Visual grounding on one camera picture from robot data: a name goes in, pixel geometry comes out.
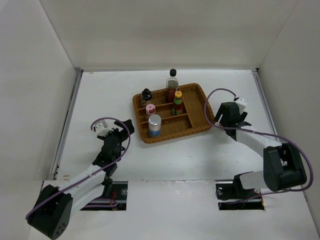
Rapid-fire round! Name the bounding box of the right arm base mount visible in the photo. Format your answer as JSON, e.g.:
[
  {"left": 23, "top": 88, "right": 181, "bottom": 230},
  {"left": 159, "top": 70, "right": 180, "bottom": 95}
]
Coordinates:
[{"left": 215, "top": 180, "right": 265, "bottom": 211}]

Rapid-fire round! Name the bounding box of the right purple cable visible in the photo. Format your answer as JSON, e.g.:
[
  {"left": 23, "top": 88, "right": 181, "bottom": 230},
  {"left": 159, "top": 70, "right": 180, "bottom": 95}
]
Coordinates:
[{"left": 203, "top": 88, "right": 314, "bottom": 201}]

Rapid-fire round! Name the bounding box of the brown wicker divided basket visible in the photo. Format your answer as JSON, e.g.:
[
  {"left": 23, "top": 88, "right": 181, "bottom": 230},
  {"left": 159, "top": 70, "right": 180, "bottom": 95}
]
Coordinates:
[{"left": 132, "top": 83, "right": 215, "bottom": 144}]

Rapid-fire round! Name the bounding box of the tall clear black-cap bottle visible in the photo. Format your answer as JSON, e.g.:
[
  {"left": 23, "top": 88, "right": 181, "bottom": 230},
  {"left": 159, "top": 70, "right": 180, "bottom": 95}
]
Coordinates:
[{"left": 165, "top": 68, "right": 179, "bottom": 103}]

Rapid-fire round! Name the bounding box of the yellow-cap red sauce bottle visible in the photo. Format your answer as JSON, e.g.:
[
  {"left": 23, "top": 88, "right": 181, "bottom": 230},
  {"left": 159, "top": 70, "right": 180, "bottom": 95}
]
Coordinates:
[{"left": 172, "top": 91, "right": 183, "bottom": 116}]

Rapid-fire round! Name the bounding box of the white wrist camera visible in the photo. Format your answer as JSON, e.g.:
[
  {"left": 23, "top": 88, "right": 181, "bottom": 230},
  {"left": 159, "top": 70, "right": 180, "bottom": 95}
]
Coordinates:
[
  {"left": 93, "top": 122, "right": 112, "bottom": 137},
  {"left": 233, "top": 96, "right": 249, "bottom": 114}
]

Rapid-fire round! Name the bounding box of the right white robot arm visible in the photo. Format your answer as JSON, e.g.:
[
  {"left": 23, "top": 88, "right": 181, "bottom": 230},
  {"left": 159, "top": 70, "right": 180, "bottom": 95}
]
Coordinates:
[{"left": 214, "top": 102, "right": 307, "bottom": 192}]

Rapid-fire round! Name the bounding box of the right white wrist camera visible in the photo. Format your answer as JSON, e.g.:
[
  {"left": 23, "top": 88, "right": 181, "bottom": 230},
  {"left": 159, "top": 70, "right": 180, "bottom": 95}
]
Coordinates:
[{"left": 233, "top": 96, "right": 249, "bottom": 114}]

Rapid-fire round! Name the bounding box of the silver-lid blue-label jar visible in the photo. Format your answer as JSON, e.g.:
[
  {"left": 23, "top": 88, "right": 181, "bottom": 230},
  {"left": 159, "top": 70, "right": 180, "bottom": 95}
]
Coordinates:
[{"left": 148, "top": 114, "right": 162, "bottom": 137}]

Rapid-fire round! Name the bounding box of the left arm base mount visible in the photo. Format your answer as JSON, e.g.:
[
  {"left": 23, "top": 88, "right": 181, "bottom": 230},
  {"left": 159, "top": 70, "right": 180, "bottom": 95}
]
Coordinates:
[{"left": 81, "top": 181, "right": 129, "bottom": 211}]

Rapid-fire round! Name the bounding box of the pink-cap spice bottle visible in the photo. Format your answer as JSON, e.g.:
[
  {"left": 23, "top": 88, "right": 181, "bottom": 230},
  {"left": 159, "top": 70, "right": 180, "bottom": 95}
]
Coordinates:
[{"left": 145, "top": 103, "right": 156, "bottom": 121}]

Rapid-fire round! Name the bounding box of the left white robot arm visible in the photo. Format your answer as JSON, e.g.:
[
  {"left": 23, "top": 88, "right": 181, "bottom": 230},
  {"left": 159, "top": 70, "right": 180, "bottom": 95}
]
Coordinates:
[{"left": 25, "top": 117, "right": 135, "bottom": 240}]

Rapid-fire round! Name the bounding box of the black-cap spice bottle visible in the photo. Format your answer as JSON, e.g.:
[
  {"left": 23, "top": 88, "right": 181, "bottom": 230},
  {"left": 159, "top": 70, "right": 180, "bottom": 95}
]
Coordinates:
[{"left": 140, "top": 88, "right": 153, "bottom": 107}]

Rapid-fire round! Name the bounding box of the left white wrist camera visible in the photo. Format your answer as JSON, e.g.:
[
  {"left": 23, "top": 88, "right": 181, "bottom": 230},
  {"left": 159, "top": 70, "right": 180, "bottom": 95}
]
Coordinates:
[{"left": 93, "top": 122, "right": 112, "bottom": 137}]

